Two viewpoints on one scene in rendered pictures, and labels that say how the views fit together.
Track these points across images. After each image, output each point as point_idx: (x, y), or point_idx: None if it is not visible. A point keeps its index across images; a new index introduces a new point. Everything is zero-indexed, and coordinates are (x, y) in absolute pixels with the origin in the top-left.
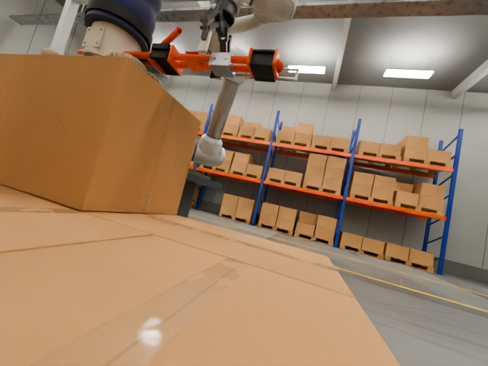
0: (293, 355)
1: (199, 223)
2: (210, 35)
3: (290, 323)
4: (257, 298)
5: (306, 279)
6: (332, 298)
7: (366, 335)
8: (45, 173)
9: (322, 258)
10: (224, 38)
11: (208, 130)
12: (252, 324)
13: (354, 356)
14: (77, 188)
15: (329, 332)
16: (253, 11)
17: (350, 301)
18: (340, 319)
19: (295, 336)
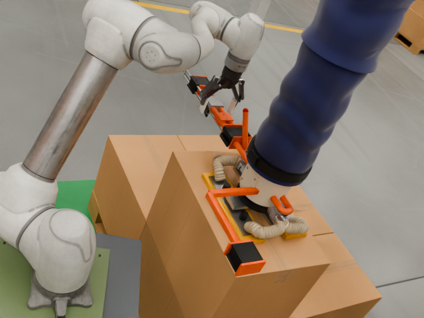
0: (217, 145)
1: (147, 197)
2: (231, 100)
3: (210, 146)
4: (208, 151)
5: (180, 144)
6: (187, 139)
7: (199, 137)
8: None
9: (125, 137)
10: (217, 82)
11: (59, 171)
12: (217, 149)
13: (209, 139)
14: None
15: (206, 141)
16: (212, 33)
17: (183, 136)
18: (198, 139)
19: (213, 145)
